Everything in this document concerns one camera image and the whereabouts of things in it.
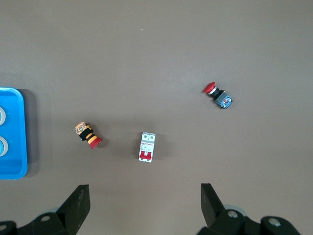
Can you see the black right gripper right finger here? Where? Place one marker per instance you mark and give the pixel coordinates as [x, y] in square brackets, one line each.
[215, 218]

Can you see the blue plastic tray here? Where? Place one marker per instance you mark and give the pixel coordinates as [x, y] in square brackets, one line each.
[17, 159]

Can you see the yellow red emergency stop button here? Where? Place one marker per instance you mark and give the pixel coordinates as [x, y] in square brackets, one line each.
[89, 137]

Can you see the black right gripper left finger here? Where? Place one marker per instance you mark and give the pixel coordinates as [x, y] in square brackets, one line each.
[71, 215]

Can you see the brown table mat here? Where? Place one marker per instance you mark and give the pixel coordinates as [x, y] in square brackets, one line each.
[156, 61]

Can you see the red mushroom push button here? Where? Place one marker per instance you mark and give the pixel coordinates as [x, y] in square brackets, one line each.
[220, 96]

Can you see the white circuit breaker red switch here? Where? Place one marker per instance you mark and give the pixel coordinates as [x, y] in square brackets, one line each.
[146, 147]

